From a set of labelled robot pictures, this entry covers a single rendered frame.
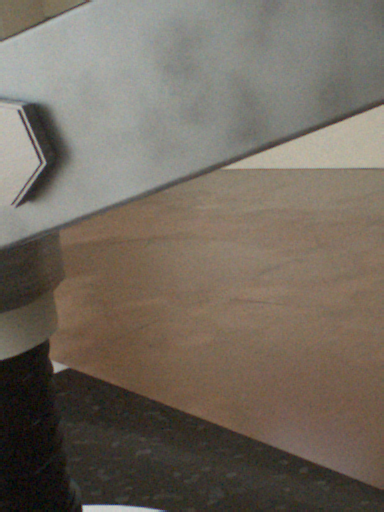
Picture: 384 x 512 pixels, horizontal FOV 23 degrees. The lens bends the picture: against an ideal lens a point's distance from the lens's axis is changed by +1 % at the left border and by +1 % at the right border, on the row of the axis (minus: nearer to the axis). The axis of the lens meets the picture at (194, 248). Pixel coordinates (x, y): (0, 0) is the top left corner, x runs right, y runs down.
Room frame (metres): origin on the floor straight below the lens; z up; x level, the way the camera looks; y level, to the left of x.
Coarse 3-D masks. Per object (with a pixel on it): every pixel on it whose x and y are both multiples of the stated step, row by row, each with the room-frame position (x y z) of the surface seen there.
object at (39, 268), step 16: (0, 16) 0.32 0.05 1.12; (0, 32) 0.31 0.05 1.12; (48, 240) 0.30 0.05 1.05; (0, 256) 0.28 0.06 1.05; (16, 256) 0.29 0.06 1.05; (32, 256) 0.29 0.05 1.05; (48, 256) 0.30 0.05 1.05; (0, 272) 0.28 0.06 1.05; (16, 272) 0.29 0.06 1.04; (32, 272) 0.29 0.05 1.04; (48, 272) 0.30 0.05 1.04; (64, 272) 0.32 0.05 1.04; (0, 288) 0.28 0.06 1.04; (16, 288) 0.29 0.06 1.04; (32, 288) 0.29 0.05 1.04; (48, 288) 0.30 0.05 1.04; (0, 304) 0.28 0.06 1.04; (16, 304) 0.29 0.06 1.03
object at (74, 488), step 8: (8, 360) 0.31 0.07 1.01; (16, 408) 0.31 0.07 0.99; (0, 416) 0.30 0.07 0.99; (24, 456) 0.31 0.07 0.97; (8, 464) 0.30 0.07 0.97; (72, 480) 0.33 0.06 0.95; (8, 488) 0.30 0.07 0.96; (72, 488) 0.32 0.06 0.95; (72, 496) 0.31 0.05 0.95; (80, 496) 0.32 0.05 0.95; (64, 504) 0.31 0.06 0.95; (72, 504) 0.31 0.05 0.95; (80, 504) 0.31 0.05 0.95
